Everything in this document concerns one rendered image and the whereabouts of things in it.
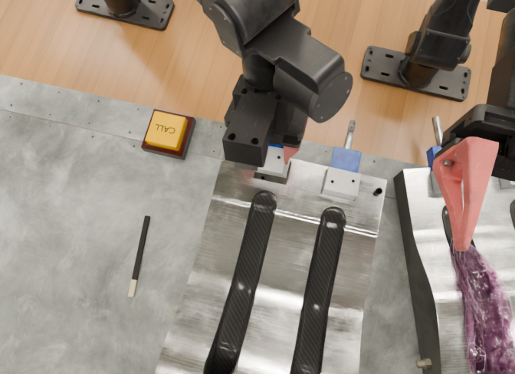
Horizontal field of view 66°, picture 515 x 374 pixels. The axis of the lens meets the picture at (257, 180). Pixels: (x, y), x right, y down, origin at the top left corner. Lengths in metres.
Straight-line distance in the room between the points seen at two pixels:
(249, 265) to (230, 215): 0.08
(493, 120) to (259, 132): 0.21
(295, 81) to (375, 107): 0.41
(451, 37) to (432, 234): 0.30
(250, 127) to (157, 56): 0.46
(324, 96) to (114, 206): 0.48
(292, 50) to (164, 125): 0.39
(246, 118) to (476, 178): 0.23
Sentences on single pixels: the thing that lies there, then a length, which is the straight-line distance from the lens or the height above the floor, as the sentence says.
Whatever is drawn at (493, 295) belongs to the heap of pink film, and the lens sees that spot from 0.65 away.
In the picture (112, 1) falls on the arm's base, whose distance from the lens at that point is 0.88.
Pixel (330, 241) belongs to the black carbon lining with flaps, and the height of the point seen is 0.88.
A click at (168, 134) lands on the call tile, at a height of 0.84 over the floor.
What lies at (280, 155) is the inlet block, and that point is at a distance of 0.57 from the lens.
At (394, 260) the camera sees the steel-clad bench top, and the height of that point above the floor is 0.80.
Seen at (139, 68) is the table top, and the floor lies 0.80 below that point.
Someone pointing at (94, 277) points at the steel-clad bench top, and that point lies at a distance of 0.76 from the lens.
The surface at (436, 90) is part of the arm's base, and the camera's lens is 0.83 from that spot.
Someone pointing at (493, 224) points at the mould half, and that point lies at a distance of 0.73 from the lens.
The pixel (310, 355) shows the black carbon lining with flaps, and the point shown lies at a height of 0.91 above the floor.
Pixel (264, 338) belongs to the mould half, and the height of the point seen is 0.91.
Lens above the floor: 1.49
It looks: 75 degrees down
